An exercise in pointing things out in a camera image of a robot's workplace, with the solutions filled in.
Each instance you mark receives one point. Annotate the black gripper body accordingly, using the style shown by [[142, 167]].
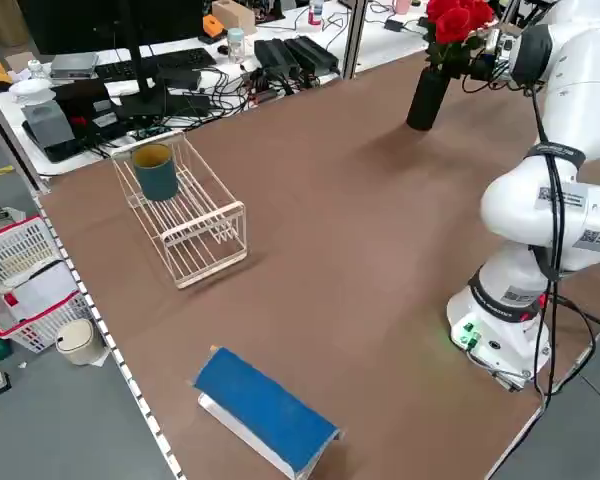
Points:
[[480, 67]]

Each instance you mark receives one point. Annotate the red rose bouquet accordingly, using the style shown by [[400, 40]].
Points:
[[452, 22]]

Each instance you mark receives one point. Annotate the black ribbed vase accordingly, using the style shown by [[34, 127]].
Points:
[[427, 102]]

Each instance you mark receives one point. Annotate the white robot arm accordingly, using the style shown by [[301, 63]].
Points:
[[530, 210]]

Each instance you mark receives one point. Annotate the small black adapter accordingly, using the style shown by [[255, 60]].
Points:
[[395, 25]]

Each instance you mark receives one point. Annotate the pink cup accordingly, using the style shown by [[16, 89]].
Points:
[[402, 6]]

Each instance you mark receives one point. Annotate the black power brick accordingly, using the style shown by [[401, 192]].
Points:
[[312, 52], [275, 57]]

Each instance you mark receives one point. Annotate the bottle with red label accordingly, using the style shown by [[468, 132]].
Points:
[[316, 15]]

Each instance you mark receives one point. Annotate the clear bottle teal lid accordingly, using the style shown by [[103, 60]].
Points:
[[236, 45]]

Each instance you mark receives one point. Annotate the cardboard box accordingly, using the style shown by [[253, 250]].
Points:
[[235, 17]]

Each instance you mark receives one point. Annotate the orange small device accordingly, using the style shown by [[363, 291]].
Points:
[[212, 27]]

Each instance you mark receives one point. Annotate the black keyboard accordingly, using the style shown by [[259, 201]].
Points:
[[180, 59]]

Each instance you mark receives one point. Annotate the teal cup yellow inside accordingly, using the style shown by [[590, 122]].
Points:
[[155, 180]]

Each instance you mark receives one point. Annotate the black monitor with stand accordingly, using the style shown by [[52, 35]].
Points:
[[105, 25]]

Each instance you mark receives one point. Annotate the blue padded white stand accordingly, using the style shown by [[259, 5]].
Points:
[[260, 400]]

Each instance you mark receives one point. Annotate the silver flat device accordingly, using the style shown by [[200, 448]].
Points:
[[75, 62]]

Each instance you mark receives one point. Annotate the grey tissue box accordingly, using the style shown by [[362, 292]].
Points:
[[47, 125]]

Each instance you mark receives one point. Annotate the white bowl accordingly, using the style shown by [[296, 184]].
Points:
[[30, 87]]

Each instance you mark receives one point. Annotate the white basket red rim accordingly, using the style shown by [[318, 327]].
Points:
[[10, 250]]

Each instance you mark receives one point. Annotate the aluminium frame post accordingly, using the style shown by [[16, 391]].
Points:
[[355, 40]]

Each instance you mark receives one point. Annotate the aluminium table edge rail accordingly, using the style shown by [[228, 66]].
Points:
[[115, 350]]

